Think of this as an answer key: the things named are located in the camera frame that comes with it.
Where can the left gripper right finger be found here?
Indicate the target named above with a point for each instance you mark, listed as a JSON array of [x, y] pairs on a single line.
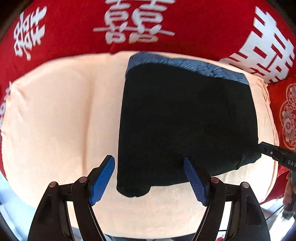
[[246, 220]]

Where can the black pants with blue waistband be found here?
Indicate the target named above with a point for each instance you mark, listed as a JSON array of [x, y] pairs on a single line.
[[175, 109]]

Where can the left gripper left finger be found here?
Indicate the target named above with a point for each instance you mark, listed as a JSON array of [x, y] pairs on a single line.
[[51, 220]]

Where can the cream seat cushion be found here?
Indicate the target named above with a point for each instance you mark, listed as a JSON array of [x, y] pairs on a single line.
[[61, 120]]

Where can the small red embroidered pillow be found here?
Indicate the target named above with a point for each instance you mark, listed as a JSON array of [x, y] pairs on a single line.
[[282, 103]]

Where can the red sofa cover with characters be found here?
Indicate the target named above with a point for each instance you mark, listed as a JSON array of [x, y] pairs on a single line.
[[247, 36]]

